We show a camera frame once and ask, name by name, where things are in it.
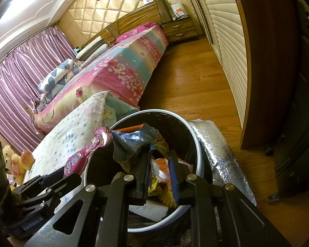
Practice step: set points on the floral cloth bundle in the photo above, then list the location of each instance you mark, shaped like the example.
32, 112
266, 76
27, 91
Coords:
42, 102

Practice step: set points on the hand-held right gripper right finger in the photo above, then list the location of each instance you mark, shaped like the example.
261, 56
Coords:
173, 178

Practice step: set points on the white pillow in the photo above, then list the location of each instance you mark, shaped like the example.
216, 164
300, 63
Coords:
92, 52

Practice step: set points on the white orange box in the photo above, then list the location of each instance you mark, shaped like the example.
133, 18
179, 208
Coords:
178, 10

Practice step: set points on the wooden headboard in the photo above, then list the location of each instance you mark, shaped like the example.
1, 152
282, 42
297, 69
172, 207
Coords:
139, 18

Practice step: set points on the yellow spiky plastic brush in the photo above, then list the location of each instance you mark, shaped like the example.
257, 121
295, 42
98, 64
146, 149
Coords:
167, 198

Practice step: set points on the red yellow apple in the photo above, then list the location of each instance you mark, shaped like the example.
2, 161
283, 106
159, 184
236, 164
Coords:
27, 158

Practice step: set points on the silver blue wrapper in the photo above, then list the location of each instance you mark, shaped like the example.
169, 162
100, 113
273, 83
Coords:
128, 141

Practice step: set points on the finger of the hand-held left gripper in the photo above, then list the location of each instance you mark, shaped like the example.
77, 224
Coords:
64, 185
58, 171

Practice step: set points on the pale green floral cloth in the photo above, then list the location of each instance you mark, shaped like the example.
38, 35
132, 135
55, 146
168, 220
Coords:
118, 110

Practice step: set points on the cream teddy bear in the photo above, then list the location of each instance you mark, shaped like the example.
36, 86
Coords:
11, 162

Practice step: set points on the pink pillow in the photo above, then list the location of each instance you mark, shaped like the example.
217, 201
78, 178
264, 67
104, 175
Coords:
134, 32

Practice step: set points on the brown wooden door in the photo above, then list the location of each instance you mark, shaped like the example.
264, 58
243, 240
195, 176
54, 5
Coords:
267, 69

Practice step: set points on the cream slatted wardrobe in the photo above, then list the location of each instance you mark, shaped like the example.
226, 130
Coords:
221, 43

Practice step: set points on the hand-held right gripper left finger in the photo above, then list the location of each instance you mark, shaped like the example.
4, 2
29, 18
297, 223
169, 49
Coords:
142, 175

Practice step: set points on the white foam block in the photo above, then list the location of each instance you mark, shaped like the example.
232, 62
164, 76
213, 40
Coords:
149, 207

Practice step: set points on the silver insulated bag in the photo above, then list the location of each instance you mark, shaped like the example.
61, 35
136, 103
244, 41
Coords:
221, 154

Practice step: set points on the orange plastic packet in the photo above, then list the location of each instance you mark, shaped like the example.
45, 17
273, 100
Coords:
163, 164

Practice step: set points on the bed with pink floral sheet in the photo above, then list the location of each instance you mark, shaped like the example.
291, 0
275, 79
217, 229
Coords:
113, 69

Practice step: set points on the heart-pattern pillow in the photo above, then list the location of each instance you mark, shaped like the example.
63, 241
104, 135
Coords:
55, 76

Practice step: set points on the small white device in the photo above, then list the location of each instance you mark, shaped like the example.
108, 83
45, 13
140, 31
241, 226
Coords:
147, 0

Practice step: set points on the purple satin curtain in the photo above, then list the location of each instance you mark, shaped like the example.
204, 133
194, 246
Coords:
18, 82

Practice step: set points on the white trash bin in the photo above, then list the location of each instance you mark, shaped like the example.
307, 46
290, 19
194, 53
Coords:
180, 131

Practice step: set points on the black suitcase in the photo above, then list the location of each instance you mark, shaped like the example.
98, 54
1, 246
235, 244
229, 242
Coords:
301, 108

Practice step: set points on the pink candy wrapper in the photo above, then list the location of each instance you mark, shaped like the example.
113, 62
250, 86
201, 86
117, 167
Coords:
77, 159

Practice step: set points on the heart print folded quilt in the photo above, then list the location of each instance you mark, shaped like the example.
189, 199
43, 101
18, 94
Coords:
64, 85

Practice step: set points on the wooden nightstand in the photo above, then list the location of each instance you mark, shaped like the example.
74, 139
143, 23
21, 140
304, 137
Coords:
180, 30

